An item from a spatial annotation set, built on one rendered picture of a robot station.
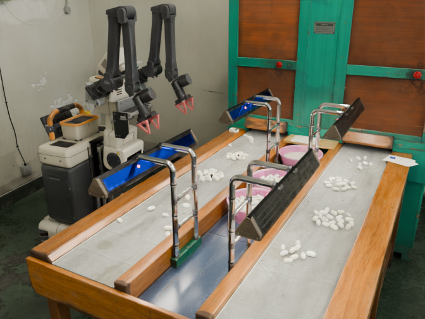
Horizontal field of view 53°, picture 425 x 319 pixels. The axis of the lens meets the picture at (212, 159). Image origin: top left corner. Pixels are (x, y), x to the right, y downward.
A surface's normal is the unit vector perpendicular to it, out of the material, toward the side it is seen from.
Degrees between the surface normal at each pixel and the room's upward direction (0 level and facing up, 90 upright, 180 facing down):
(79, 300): 85
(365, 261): 0
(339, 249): 0
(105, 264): 0
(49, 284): 90
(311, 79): 90
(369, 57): 90
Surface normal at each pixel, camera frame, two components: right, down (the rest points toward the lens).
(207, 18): -0.40, 0.34
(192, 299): 0.00, -0.93
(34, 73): 0.92, 0.14
